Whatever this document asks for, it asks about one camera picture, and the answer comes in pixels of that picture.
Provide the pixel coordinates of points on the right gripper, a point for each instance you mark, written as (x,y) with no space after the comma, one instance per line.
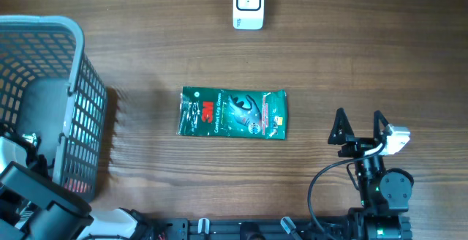
(357,145)

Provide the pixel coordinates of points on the green 3M glove package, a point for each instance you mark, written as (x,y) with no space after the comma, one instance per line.
(228,113)

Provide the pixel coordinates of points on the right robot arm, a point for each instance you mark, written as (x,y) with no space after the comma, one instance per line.
(384,193)

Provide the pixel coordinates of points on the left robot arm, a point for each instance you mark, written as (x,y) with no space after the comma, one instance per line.
(33,207)

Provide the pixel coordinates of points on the white barcode scanner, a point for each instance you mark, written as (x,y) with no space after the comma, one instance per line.
(248,14)

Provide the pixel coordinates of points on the grey plastic mesh basket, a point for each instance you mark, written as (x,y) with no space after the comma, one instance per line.
(50,89)

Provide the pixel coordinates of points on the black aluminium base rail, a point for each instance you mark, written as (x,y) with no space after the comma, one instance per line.
(339,227)

